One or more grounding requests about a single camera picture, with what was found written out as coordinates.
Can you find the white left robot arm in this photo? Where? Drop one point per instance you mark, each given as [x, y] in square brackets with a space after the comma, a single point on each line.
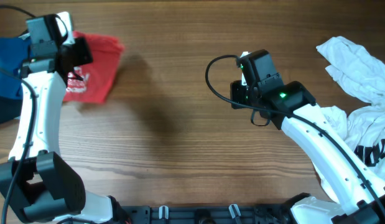
[36, 183]

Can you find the red printed t-shirt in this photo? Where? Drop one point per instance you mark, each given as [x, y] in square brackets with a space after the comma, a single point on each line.
[98, 76]

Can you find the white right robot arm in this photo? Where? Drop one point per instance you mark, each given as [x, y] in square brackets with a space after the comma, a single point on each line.
[360, 194]

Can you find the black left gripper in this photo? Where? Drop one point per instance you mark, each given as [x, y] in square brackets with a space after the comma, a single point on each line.
[81, 51]

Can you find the white garment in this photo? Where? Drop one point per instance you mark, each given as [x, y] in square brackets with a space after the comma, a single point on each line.
[361, 76]

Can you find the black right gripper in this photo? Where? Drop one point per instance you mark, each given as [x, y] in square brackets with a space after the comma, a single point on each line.
[237, 94]

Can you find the black folded garment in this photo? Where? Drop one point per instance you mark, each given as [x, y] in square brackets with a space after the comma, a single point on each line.
[9, 109]

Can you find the blue folded garment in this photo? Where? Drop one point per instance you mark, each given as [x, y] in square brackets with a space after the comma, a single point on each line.
[12, 52]

